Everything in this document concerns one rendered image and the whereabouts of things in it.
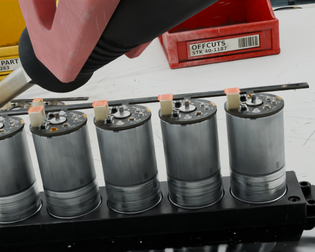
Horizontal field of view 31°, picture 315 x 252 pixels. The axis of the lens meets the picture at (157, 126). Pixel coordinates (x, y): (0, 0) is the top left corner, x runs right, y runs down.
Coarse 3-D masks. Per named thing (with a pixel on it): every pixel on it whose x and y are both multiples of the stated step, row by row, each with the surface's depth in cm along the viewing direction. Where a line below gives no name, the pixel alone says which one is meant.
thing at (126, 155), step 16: (128, 112) 25; (96, 128) 24; (128, 128) 24; (144, 128) 24; (112, 144) 24; (128, 144) 24; (144, 144) 24; (112, 160) 24; (128, 160) 24; (144, 160) 24; (112, 176) 25; (128, 176) 24; (144, 176) 25; (112, 192) 25; (128, 192) 25; (144, 192) 25; (160, 192) 26; (112, 208) 26; (128, 208) 25; (144, 208) 25
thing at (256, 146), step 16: (240, 128) 24; (256, 128) 23; (272, 128) 24; (240, 144) 24; (256, 144) 24; (272, 144) 24; (240, 160) 24; (256, 160) 24; (272, 160) 24; (240, 176) 25; (256, 176) 24; (272, 176) 24; (240, 192) 25; (256, 192) 25; (272, 192) 25
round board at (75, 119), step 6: (48, 114) 25; (66, 114) 26; (72, 114) 25; (78, 114) 25; (84, 114) 25; (66, 120) 25; (72, 120) 25; (78, 120) 25; (84, 120) 25; (30, 126) 25; (36, 126) 25; (42, 126) 24; (48, 126) 24; (54, 126) 24; (60, 126) 24; (66, 126) 24; (72, 126) 24; (78, 126) 24; (36, 132) 24; (42, 132) 24; (48, 132) 24; (54, 132) 24; (60, 132) 24; (66, 132) 24
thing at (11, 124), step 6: (0, 120) 26; (6, 120) 26; (12, 120) 25; (18, 120) 26; (6, 126) 25; (12, 126) 25; (18, 126) 25; (0, 132) 24; (6, 132) 24; (12, 132) 24; (0, 138) 24
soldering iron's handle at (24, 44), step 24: (120, 0) 13; (144, 0) 12; (168, 0) 12; (192, 0) 12; (216, 0) 12; (120, 24) 13; (144, 24) 13; (168, 24) 13; (24, 48) 17; (96, 48) 15; (120, 48) 15; (48, 72) 17
